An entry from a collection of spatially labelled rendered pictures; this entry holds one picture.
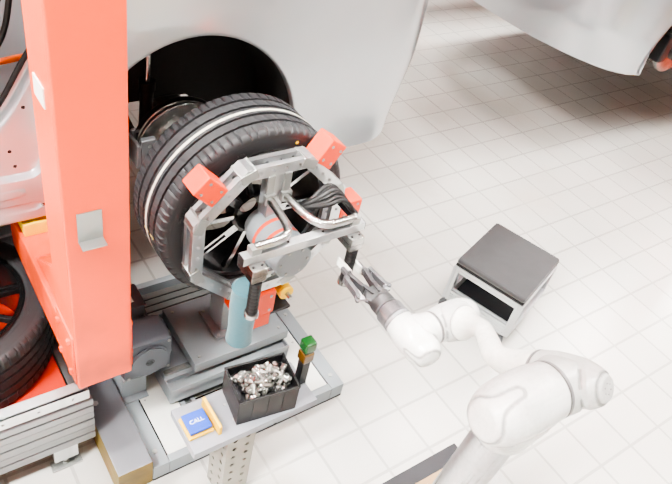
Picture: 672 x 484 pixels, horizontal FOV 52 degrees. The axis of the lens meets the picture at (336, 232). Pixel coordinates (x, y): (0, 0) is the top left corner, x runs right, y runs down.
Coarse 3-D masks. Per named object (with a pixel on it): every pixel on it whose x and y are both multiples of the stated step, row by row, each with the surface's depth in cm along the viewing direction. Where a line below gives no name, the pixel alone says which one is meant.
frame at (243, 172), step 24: (240, 168) 195; (264, 168) 196; (288, 168) 202; (312, 168) 208; (240, 192) 197; (192, 216) 197; (216, 216) 198; (336, 216) 231; (192, 240) 199; (192, 264) 205; (216, 288) 219; (264, 288) 234
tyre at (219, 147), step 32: (224, 96) 210; (256, 96) 215; (192, 128) 202; (224, 128) 200; (256, 128) 200; (288, 128) 205; (160, 160) 203; (192, 160) 196; (224, 160) 197; (160, 192) 201; (160, 224) 202; (160, 256) 211
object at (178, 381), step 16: (176, 352) 261; (256, 352) 269; (272, 352) 268; (176, 368) 252; (208, 368) 259; (160, 384) 254; (176, 384) 251; (192, 384) 250; (208, 384) 256; (176, 400) 251
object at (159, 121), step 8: (168, 104) 233; (176, 104) 234; (184, 104) 234; (192, 104) 236; (200, 104) 238; (160, 112) 233; (168, 112) 232; (176, 112) 234; (184, 112) 236; (152, 120) 231; (160, 120) 232; (168, 120) 234; (176, 120) 236; (144, 128) 233; (152, 128) 233; (160, 128) 234; (144, 136) 233
